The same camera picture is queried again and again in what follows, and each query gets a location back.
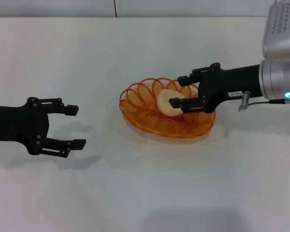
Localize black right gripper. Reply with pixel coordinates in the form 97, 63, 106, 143
168, 62, 266, 115

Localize right wrist cable with plug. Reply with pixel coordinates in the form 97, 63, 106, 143
238, 91, 290, 112

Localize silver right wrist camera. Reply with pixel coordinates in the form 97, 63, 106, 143
262, 0, 290, 60

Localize round beige bread bun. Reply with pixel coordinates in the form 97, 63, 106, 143
157, 89, 187, 117

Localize orange plastic woven basket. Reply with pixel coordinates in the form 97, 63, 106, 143
119, 77, 216, 141

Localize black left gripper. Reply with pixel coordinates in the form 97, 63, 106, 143
0, 97, 87, 159

